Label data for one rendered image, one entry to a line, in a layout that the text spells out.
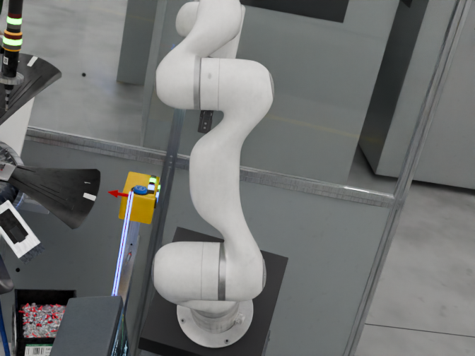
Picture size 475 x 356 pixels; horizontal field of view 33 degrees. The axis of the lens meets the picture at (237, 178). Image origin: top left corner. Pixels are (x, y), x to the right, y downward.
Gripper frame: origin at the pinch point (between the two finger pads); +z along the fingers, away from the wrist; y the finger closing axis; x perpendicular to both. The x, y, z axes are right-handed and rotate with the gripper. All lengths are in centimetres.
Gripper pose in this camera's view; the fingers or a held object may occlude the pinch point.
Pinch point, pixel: (205, 122)
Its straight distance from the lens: 205.7
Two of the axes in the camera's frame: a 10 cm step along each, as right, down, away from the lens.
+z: -2.0, 8.8, 4.2
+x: -9.8, -1.8, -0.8
